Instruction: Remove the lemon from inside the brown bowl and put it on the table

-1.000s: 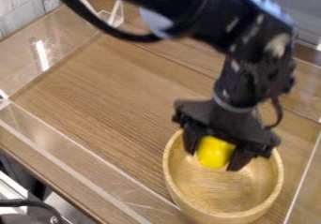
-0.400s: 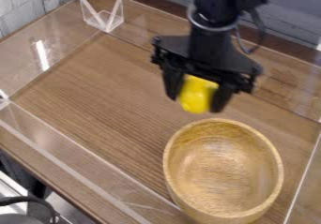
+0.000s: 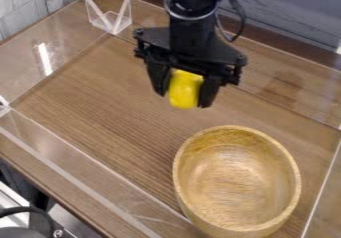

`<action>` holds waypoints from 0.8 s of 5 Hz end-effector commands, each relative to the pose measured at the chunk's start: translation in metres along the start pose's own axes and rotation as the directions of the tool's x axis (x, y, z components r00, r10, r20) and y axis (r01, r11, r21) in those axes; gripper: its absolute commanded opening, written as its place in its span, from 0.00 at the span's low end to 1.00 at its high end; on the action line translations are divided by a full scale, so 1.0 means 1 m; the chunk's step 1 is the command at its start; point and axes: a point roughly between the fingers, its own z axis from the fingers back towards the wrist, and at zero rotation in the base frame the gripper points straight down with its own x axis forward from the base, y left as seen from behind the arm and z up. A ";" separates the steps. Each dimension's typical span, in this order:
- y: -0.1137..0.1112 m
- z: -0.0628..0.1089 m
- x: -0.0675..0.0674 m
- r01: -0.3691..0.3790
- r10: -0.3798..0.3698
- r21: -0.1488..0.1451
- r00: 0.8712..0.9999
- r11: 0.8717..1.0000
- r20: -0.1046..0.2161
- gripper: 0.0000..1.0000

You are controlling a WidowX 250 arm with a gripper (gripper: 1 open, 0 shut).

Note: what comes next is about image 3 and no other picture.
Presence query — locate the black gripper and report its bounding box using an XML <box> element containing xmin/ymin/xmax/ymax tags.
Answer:
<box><xmin>133</xmin><ymin>14</ymin><xmax>248</xmax><ymax>108</ymax></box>

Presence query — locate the yellow lemon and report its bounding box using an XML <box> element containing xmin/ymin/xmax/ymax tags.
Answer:
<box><xmin>169</xmin><ymin>70</ymin><xmax>203</xmax><ymax>109</ymax></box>

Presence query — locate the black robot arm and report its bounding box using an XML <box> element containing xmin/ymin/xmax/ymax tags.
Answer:
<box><xmin>134</xmin><ymin>0</ymin><xmax>248</xmax><ymax>109</ymax></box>

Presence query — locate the brown wooden bowl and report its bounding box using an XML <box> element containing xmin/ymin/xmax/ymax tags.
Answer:
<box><xmin>173</xmin><ymin>125</ymin><xmax>302</xmax><ymax>238</ymax></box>

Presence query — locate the black base with screw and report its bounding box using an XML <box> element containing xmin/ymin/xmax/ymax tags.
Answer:
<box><xmin>42</xmin><ymin>219</ymin><xmax>88</xmax><ymax>238</ymax></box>

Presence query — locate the clear acrylic corner bracket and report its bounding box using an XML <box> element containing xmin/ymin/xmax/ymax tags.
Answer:
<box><xmin>84</xmin><ymin>0</ymin><xmax>133</xmax><ymax>35</ymax></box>

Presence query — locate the clear acrylic enclosure wall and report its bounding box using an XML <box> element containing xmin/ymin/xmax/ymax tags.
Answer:
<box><xmin>0</xmin><ymin>2</ymin><xmax>341</xmax><ymax>238</ymax></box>

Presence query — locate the black cable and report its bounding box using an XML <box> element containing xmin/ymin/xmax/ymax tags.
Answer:
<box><xmin>0</xmin><ymin>205</ymin><xmax>55</xmax><ymax>238</ymax></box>

